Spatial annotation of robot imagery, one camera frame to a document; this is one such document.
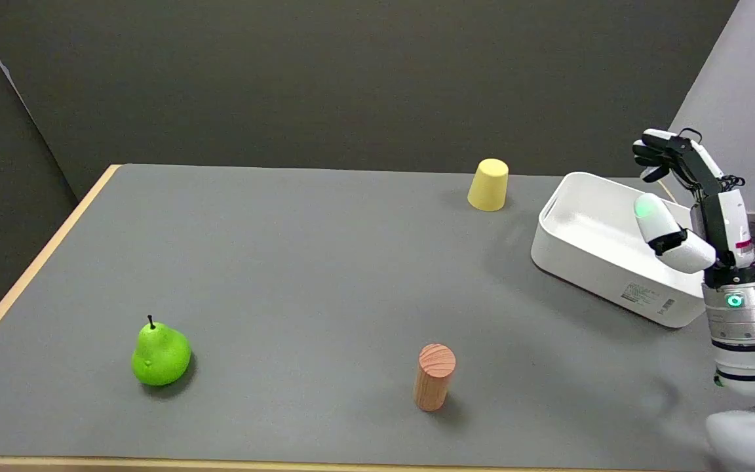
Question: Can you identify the green pear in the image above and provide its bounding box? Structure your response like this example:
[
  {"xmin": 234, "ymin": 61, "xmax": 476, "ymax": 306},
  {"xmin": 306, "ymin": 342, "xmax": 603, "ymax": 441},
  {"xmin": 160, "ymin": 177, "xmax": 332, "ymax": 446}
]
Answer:
[{"xmin": 131, "ymin": 315, "xmax": 192, "ymax": 387}]

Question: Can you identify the white plastic bin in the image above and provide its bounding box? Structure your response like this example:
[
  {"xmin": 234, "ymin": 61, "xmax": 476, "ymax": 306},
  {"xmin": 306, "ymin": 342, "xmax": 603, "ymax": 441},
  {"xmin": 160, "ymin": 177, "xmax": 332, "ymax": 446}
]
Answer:
[{"xmin": 531, "ymin": 172, "xmax": 719, "ymax": 328}]

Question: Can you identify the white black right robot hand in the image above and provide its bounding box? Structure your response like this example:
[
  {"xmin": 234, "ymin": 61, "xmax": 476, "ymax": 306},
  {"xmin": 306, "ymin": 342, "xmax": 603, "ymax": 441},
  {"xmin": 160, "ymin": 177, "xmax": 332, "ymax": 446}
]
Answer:
[{"xmin": 633, "ymin": 129, "xmax": 755, "ymax": 289}]

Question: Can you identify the yellow upturned cup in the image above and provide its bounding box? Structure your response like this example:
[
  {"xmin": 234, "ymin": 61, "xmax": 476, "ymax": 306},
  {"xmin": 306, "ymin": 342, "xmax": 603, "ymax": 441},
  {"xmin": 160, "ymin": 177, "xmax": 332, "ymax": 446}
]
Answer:
[{"xmin": 467, "ymin": 158, "xmax": 509, "ymax": 212}]

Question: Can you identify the wooden cylinder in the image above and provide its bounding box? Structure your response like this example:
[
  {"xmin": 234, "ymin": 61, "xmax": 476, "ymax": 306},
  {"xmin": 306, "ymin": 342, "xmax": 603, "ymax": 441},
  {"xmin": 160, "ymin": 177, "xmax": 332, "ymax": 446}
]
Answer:
[{"xmin": 414, "ymin": 344, "xmax": 457, "ymax": 412}]

